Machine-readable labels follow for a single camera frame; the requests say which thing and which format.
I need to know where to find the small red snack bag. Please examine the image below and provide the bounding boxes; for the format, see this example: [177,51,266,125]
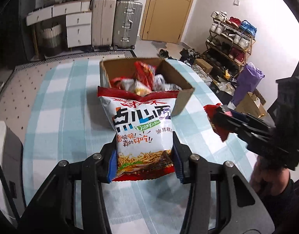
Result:
[203,103,234,142]

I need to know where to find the white noodle snack bag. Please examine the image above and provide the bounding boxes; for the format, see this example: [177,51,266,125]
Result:
[97,87,178,181]

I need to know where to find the red wafer pack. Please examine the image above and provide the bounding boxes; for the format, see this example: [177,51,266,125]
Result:
[110,77,125,89]

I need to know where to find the white purple snack bag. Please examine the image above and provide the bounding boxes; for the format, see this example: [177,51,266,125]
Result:
[153,74,182,91]

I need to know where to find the silver snack bag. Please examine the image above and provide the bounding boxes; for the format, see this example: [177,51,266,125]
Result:
[121,79,152,97]

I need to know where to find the red chips bag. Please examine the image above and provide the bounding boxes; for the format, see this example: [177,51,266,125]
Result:
[134,61,156,90]

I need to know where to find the person's right hand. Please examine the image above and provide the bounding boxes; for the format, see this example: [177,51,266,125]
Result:
[250,156,290,196]

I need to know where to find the open cardboard box on floor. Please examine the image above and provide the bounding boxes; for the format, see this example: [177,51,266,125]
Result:
[235,92,267,118]

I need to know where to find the checkered blue tablecloth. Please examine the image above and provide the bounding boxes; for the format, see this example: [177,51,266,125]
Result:
[23,59,256,233]

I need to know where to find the small cardboard box on floor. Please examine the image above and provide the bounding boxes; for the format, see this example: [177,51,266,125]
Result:
[194,59,213,74]

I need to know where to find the shoe rack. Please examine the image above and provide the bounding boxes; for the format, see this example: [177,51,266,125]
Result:
[205,11,257,77]

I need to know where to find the dotted floor rug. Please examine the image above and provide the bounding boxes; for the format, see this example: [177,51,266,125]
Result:
[0,50,136,138]

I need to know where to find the brown cardboard box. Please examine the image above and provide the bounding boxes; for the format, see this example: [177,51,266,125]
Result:
[100,57,195,117]

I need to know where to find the striped laundry basket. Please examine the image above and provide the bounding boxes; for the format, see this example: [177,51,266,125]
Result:
[41,23,63,57]

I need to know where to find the wooden door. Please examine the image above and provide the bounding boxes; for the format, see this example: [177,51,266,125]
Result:
[140,0,194,43]

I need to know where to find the white drawer desk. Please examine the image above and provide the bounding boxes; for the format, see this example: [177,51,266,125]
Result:
[26,0,92,48]

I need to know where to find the silver suitcase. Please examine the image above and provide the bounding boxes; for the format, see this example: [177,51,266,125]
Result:
[112,0,143,50]

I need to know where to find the beige suitcase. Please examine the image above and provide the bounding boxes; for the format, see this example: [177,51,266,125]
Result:
[91,0,117,47]

